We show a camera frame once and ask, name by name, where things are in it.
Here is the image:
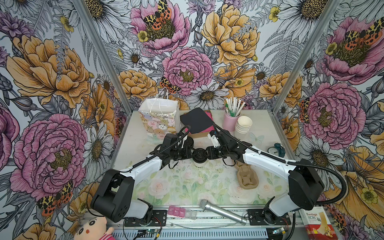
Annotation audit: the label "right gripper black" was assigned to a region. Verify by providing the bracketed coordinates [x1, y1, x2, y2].
[203, 146, 230, 160]

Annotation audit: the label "black cup lid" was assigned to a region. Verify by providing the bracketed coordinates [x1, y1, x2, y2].
[192, 148, 208, 164]

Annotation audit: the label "white paper coffee cup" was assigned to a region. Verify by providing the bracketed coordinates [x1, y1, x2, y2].
[194, 162, 206, 169]

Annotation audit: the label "stack of black lids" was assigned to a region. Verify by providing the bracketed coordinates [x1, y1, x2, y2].
[183, 136, 194, 148]

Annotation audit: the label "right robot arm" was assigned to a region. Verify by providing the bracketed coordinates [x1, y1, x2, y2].
[206, 124, 348, 225]

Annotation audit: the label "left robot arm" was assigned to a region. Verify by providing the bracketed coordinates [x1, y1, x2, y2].
[90, 126, 192, 225]

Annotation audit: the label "pink napkins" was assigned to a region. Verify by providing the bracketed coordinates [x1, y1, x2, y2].
[184, 110, 217, 135]

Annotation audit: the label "cardboard napkin box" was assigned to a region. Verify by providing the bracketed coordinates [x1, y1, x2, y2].
[189, 110, 215, 139]

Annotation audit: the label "stack of white paper cups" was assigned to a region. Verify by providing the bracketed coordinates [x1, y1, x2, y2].
[235, 116, 253, 140]

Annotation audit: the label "pastel patterned gift bag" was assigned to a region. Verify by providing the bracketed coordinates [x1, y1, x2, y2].
[139, 87, 181, 142]

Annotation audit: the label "white paper straws bundle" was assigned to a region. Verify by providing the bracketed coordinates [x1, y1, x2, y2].
[225, 97, 246, 117]

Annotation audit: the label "black napkin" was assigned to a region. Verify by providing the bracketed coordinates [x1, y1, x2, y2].
[179, 107, 216, 135]

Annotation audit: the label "brown pulp cup carrier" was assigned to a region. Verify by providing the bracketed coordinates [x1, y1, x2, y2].
[235, 162, 259, 190]

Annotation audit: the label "teal alarm clock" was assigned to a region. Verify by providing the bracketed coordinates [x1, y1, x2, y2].
[268, 143, 286, 158]

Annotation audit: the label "pink plastic tray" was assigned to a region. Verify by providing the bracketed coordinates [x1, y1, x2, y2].
[168, 206, 197, 221]

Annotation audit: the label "silver microphone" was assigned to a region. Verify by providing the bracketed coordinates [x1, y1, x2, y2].
[200, 199, 247, 225]

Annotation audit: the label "plush doll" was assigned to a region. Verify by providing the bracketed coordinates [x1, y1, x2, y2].
[74, 217, 115, 240]

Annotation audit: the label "bandage box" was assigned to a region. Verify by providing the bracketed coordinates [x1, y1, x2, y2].
[299, 207, 339, 240]

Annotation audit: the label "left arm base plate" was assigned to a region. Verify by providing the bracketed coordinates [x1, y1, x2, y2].
[124, 210, 168, 227]

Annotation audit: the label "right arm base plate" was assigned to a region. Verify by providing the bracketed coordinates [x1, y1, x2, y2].
[247, 209, 292, 226]

